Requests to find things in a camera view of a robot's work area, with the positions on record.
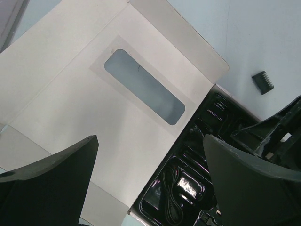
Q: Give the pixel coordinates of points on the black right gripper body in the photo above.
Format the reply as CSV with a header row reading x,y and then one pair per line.
x,y
275,137

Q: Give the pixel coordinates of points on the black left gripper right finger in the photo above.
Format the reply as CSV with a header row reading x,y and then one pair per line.
x,y
251,191

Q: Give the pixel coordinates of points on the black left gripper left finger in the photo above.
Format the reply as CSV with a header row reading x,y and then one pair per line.
x,y
51,191

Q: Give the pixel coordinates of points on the black clipper guard comb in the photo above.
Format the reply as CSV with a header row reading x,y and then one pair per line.
x,y
262,82

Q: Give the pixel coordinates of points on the white box with black tray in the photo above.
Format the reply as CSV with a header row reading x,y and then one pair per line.
x,y
131,72

